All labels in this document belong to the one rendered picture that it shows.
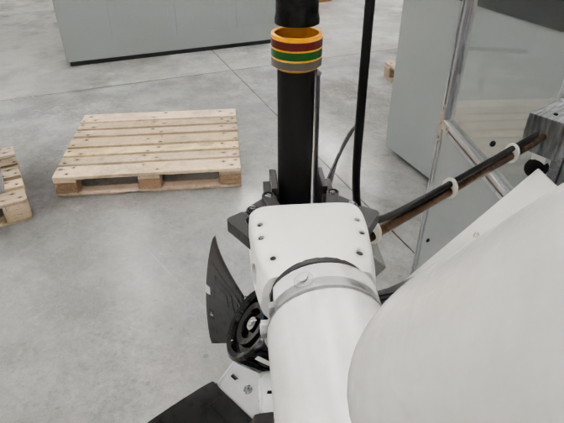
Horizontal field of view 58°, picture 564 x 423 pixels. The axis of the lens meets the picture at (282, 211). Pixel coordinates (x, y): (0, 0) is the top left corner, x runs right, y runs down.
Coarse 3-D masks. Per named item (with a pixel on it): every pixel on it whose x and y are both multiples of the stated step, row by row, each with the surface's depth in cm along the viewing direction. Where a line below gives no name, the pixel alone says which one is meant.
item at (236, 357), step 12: (252, 300) 78; (240, 312) 78; (252, 312) 76; (240, 324) 76; (228, 336) 77; (240, 336) 74; (252, 336) 72; (228, 348) 75; (240, 348) 74; (252, 348) 69; (264, 348) 69; (240, 360) 71; (252, 360) 70
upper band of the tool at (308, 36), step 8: (272, 32) 42; (280, 32) 44; (288, 32) 44; (296, 32) 44; (304, 32) 44; (312, 32) 44; (320, 32) 42; (280, 40) 41; (288, 40) 40; (296, 40) 40; (304, 40) 40; (312, 40) 41; (320, 48) 42; (272, 56) 43; (288, 72) 42; (296, 72) 42; (304, 72) 42
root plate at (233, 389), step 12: (228, 372) 79; (240, 372) 78; (252, 372) 78; (228, 384) 78; (240, 384) 78; (252, 384) 77; (228, 396) 78; (240, 396) 78; (252, 396) 77; (252, 408) 77
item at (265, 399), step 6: (264, 372) 71; (258, 378) 70; (264, 378) 70; (270, 378) 70; (258, 384) 69; (264, 384) 69; (270, 384) 69; (258, 390) 69; (264, 390) 69; (258, 396) 68; (264, 396) 68; (270, 396) 68; (264, 402) 67; (270, 402) 67; (264, 408) 67; (270, 408) 67
